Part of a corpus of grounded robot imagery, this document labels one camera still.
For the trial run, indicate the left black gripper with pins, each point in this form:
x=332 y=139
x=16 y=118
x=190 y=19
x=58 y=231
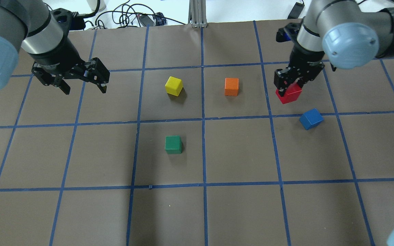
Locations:
x=57 y=55

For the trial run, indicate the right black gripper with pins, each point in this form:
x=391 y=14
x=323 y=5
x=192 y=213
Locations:
x=302 y=58

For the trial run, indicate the red block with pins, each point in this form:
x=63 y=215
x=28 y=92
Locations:
x=292 y=94

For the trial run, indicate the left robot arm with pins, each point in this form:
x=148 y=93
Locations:
x=43 y=34

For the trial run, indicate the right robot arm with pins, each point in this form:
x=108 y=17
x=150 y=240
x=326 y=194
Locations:
x=339 y=30

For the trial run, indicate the blue block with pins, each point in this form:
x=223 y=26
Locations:
x=311 y=119

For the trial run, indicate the orange block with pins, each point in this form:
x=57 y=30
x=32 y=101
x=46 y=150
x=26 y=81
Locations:
x=231 y=87

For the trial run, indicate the yellow block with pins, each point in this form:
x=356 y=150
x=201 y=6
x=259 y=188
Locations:
x=174 y=86

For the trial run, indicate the green block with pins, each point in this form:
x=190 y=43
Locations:
x=173 y=144

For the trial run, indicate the black power adapter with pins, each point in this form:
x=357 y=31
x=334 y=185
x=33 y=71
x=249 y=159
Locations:
x=296 y=10

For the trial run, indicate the white cylinder bottle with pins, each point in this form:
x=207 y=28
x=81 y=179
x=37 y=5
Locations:
x=96 y=5

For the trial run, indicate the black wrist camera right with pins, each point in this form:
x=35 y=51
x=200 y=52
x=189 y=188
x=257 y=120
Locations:
x=288 y=32

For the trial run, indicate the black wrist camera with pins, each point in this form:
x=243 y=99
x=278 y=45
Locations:
x=67 y=20
x=288 y=32

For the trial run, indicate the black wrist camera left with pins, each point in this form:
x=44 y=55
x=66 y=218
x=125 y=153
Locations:
x=67 y=20

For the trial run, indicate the aluminium frame post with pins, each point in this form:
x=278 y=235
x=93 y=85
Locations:
x=197 y=17

